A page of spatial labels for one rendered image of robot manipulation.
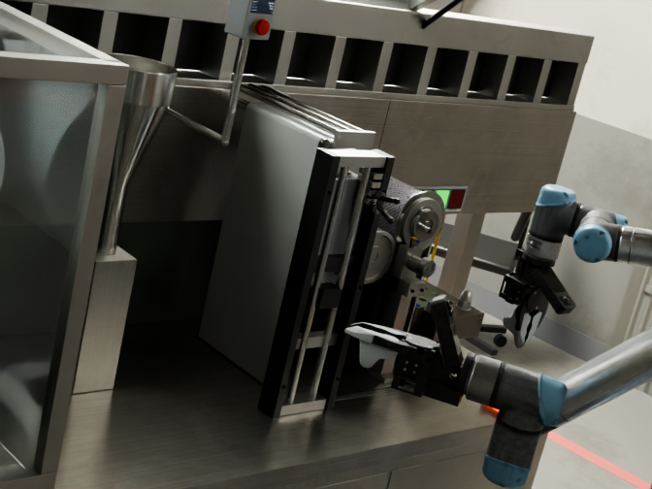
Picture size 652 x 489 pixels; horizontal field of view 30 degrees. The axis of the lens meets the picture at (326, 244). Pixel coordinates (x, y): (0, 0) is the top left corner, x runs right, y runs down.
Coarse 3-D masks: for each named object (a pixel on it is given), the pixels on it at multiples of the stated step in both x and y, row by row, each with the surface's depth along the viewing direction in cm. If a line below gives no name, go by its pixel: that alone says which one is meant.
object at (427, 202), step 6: (426, 198) 263; (414, 204) 262; (420, 204) 262; (426, 204) 263; (432, 204) 264; (438, 204) 266; (408, 210) 261; (414, 210) 261; (438, 210) 266; (408, 216) 261; (408, 222) 262; (402, 228) 262; (408, 228) 262; (438, 228) 269; (402, 234) 262; (408, 234) 263; (408, 240) 264
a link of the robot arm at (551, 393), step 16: (512, 368) 193; (496, 384) 191; (512, 384) 191; (528, 384) 191; (544, 384) 191; (560, 384) 191; (496, 400) 192; (512, 400) 191; (528, 400) 190; (544, 400) 190; (560, 400) 190; (512, 416) 192; (528, 416) 191; (544, 416) 190
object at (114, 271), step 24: (120, 120) 213; (144, 120) 214; (120, 144) 216; (144, 144) 218; (120, 168) 219; (120, 192) 222; (120, 216) 224; (96, 264) 221; (120, 264) 224; (96, 288) 223; (120, 288) 227; (96, 312) 225; (120, 312) 229; (96, 336) 227; (120, 336) 231; (96, 360) 229; (96, 384) 231
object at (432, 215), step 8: (424, 208) 263; (416, 216) 262; (424, 216) 262; (432, 216) 264; (416, 224) 262; (424, 224) 263; (432, 224) 265; (416, 232) 262; (432, 232) 266; (424, 240) 265
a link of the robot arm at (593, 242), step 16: (592, 224) 241; (608, 224) 243; (576, 240) 240; (592, 240) 239; (608, 240) 239; (624, 240) 240; (640, 240) 239; (592, 256) 240; (608, 256) 242; (624, 256) 241; (640, 256) 239
